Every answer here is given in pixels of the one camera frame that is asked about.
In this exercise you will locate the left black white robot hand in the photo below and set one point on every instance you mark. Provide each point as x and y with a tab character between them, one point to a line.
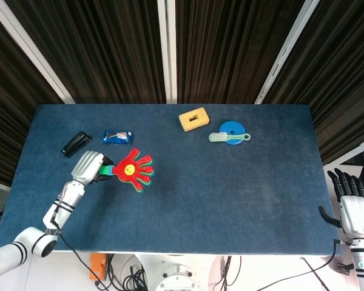
86	168

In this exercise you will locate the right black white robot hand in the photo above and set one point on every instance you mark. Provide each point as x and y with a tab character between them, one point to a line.
356	215

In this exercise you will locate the red green hand clapper toy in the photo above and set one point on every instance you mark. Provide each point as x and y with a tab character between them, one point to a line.
129	169

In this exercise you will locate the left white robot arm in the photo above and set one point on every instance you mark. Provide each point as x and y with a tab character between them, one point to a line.
60	209

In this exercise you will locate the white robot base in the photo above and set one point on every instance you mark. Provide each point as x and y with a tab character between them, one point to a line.
176	272

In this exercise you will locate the black stapler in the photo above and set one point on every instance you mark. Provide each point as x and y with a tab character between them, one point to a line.
76	144

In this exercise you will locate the blue cookie packet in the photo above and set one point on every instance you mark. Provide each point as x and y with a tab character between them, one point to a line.
117	137

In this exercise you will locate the orange control box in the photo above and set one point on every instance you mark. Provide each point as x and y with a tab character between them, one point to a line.
97	266

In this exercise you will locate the yellow sponge block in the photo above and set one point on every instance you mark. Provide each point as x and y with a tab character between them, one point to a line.
194	119

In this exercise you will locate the green scrubbing brush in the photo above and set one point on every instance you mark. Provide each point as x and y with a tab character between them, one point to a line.
227	137

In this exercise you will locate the blue plastic disc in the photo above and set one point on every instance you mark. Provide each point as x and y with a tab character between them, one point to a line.
230	128

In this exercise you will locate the aluminium frame rail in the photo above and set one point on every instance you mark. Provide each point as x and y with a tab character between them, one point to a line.
352	155

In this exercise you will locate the aluminium frame post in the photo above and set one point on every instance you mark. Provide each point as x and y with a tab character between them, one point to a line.
167	51
33	51
286	51

